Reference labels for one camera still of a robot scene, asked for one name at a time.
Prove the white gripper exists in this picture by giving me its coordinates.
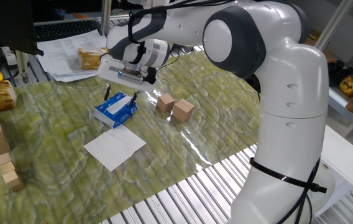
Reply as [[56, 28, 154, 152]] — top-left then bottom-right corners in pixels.
[[97, 53, 158, 106]]

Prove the flat white napkin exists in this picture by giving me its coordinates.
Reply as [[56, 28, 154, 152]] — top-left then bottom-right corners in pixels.
[[83, 124, 147, 172]]

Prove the blue tissue pack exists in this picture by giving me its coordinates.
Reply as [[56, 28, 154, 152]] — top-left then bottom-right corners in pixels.
[[93, 91, 139, 129]]

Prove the wooden cube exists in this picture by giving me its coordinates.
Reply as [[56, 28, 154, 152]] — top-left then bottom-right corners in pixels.
[[172, 98, 196, 123], [155, 92, 176, 113]]

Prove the yellow tissue pack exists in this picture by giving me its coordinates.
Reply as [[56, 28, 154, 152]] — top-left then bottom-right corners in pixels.
[[77, 45, 111, 70]]

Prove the stack of printed papers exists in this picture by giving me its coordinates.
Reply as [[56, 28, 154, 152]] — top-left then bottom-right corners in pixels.
[[35, 29, 109, 83]]

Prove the black keyboard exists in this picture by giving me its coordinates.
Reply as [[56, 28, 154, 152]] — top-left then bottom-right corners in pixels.
[[34, 19, 102, 42]]

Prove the green marble pattern mat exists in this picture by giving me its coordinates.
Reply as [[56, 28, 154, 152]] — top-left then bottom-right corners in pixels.
[[0, 49, 262, 224]]

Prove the small wooden block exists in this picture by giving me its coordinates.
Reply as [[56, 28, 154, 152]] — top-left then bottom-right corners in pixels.
[[0, 161, 17, 175], [1, 169, 25, 193], [0, 152, 13, 166]]

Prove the black monitor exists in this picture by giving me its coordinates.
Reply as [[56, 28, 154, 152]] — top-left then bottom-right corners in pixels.
[[0, 0, 45, 57]]

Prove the grey metal shelf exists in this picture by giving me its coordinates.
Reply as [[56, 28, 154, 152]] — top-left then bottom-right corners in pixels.
[[328, 83, 353, 152]]

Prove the golden round toy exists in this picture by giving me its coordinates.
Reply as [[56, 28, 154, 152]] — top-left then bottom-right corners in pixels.
[[338, 74, 353, 98]]

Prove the silver depth camera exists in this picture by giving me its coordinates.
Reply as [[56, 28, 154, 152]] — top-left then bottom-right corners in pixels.
[[108, 65, 145, 86]]

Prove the black wrist strap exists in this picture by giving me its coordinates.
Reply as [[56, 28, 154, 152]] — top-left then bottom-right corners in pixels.
[[127, 7, 148, 65]]

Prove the aluminium frame post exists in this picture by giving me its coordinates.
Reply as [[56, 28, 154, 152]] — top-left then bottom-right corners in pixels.
[[14, 49, 30, 84], [100, 0, 113, 35], [314, 0, 353, 52]]

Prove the black cable tie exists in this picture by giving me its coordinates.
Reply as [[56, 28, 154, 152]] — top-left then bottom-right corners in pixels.
[[249, 157, 328, 194]]

